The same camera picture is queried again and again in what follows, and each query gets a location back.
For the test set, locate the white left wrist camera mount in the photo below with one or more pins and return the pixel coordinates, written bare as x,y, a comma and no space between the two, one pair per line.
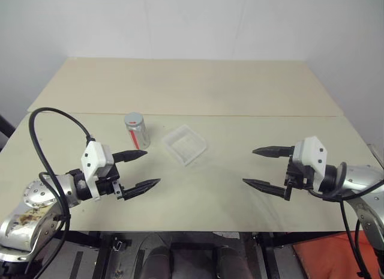
93,159

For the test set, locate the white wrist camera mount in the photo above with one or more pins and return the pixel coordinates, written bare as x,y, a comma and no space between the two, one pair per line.
312,153
93,159

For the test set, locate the grey bottle cap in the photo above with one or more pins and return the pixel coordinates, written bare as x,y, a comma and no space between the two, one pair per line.
133,118

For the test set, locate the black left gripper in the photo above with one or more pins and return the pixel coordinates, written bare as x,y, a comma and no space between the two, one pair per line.
106,186

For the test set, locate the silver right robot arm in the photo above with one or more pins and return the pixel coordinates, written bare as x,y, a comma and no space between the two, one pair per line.
363,177

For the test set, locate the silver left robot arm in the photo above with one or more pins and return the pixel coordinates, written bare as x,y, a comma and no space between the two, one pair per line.
39,195

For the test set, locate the small metal clip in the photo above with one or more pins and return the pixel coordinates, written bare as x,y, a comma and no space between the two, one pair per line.
119,245

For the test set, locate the black table frame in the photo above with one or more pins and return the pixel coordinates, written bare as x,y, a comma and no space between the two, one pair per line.
102,255

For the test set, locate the clear square plastic tray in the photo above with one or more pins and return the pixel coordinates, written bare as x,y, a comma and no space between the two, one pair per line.
184,145

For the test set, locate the clear tube with red label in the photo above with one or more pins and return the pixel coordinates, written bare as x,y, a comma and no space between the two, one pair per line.
141,136

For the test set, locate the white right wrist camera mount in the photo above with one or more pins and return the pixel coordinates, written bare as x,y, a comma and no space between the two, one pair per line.
312,153

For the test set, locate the dark rounded shape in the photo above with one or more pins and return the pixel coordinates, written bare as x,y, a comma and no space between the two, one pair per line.
232,262
157,262

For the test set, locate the black object beside table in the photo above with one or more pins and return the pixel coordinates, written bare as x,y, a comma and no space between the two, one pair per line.
6,129

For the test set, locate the orange cushion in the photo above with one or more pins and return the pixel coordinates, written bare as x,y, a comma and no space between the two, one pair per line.
324,255

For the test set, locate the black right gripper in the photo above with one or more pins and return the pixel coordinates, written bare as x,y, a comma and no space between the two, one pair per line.
300,175

